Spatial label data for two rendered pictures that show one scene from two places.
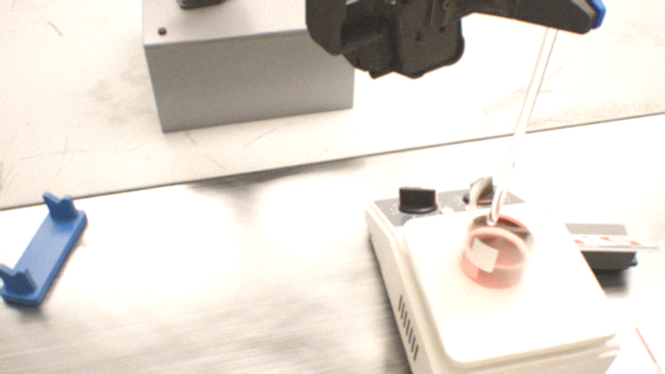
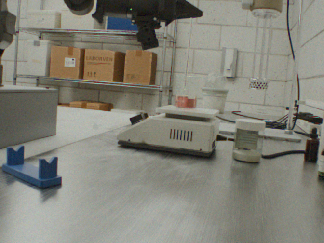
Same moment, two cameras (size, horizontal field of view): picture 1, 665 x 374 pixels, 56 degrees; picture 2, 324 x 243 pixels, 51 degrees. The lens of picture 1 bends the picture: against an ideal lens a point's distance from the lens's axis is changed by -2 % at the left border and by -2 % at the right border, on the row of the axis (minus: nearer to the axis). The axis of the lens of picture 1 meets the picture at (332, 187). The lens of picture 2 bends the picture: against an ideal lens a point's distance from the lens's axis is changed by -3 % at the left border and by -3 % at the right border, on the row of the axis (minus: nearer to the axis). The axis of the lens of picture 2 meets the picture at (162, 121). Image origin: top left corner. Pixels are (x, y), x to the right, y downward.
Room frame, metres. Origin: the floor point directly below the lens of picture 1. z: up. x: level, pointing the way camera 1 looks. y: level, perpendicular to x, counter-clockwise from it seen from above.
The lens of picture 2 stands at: (-0.03, 0.57, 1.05)
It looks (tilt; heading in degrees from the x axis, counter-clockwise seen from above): 7 degrees down; 297
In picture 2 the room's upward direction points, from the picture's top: 5 degrees clockwise
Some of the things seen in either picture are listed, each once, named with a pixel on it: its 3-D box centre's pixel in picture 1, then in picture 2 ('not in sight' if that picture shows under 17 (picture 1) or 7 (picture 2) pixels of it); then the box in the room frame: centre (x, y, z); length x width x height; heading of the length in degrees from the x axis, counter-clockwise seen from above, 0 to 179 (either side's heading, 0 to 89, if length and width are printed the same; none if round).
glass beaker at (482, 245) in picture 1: (502, 228); (185, 91); (0.27, -0.11, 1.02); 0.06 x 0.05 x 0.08; 170
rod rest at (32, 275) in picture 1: (41, 243); (31, 164); (0.34, 0.25, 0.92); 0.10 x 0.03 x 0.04; 171
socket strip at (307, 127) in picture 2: not in sight; (307, 123); (0.07, -0.92, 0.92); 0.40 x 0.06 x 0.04; 104
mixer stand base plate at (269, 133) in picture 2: not in sight; (250, 130); (0.22, -0.55, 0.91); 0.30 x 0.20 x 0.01; 14
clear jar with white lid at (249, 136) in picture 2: not in sight; (248, 140); (0.13, -0.12, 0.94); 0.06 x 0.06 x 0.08
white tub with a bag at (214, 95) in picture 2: not in sight; (214, 91); (0.56, -1.16, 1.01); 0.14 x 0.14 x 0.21
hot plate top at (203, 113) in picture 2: (505, 276); (188, 111); (0.26, -0.12, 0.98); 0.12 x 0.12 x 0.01; 12
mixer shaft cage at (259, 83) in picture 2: not in sight; (262, 50); (0.21, -0.56, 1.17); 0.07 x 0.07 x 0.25
